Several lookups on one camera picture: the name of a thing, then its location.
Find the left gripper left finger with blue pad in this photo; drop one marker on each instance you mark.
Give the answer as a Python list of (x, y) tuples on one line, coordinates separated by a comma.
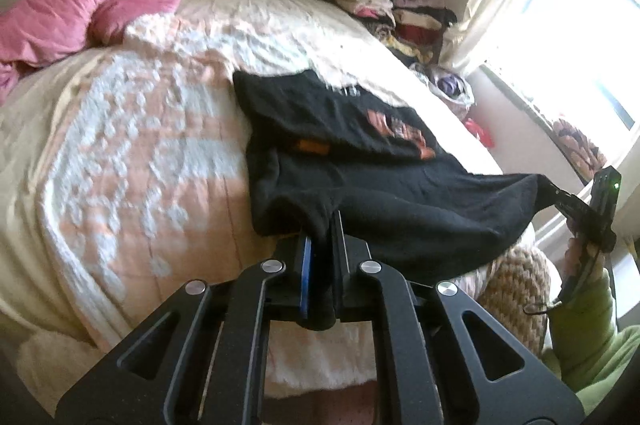
[(200, 357)]

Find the basket with purple clothes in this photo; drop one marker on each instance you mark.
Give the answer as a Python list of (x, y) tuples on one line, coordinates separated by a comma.
[(448, 86)]

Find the folded clothes stack right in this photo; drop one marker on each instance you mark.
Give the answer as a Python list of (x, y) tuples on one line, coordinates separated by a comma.
[(413, 28)]

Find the woven beige pouf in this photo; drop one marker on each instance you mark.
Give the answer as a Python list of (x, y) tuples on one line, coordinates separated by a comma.
[(516, 279)]

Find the green sleeve right forearm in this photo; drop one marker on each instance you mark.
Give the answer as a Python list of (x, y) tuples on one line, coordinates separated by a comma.
[(588, 353)]

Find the red plastic bag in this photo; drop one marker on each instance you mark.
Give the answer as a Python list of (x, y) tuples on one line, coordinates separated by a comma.
[(479, 133)]

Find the black printed t-shirt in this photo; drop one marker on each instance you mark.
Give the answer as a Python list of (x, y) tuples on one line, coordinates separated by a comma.
[(318, 151)]

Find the pink quilt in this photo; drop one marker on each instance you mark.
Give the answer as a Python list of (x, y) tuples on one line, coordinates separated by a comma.
[(38, 33)]

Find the patterned cushion on windowsill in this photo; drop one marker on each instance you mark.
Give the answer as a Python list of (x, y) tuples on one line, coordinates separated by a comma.
[(586, 158)]

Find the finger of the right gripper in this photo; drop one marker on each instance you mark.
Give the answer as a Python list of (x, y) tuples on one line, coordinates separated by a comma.
[(561, 199), (579, 213)]

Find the person right hand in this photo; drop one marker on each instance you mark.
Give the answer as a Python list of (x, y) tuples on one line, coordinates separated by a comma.
[(583, 263)]

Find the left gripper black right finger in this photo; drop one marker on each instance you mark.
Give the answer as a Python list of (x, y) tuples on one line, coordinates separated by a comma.
[(440, 357)]

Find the peach white chenille bedspread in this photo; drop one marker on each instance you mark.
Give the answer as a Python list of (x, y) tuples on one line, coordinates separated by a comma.
[(123, 170)]

